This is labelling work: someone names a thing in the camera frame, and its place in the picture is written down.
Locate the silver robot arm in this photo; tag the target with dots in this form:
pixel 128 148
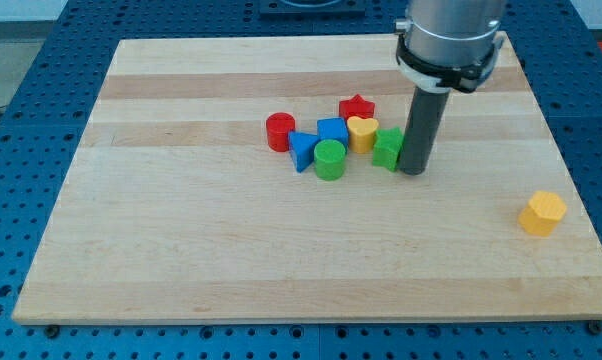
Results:
pixel 449 44

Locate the yellow hexagon block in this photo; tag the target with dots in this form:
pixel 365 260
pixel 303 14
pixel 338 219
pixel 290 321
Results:
pixel 543 212

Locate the blue triangle block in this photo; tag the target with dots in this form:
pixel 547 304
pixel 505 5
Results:
pixel 301 148

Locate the green cylinder block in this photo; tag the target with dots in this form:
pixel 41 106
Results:
pixel 329 158

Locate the red cylinder block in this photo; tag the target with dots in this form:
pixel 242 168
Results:
pixel 278 127

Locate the blue cube block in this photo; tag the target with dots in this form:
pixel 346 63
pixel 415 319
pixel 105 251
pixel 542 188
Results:
pixel 333 129

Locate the yellow heart block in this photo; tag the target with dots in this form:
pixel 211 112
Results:
pixel 362 133

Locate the red star block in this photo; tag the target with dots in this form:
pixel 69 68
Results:
pixel 356 106

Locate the green star block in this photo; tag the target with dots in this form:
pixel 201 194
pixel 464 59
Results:
pixel 387 147

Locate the light wooden board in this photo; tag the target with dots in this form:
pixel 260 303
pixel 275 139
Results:
pixel 175 211

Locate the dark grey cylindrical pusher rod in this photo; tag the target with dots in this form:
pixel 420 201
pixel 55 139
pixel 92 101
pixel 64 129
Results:
pixel 424 119

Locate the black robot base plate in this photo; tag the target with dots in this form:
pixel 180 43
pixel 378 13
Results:
pixel 269 8

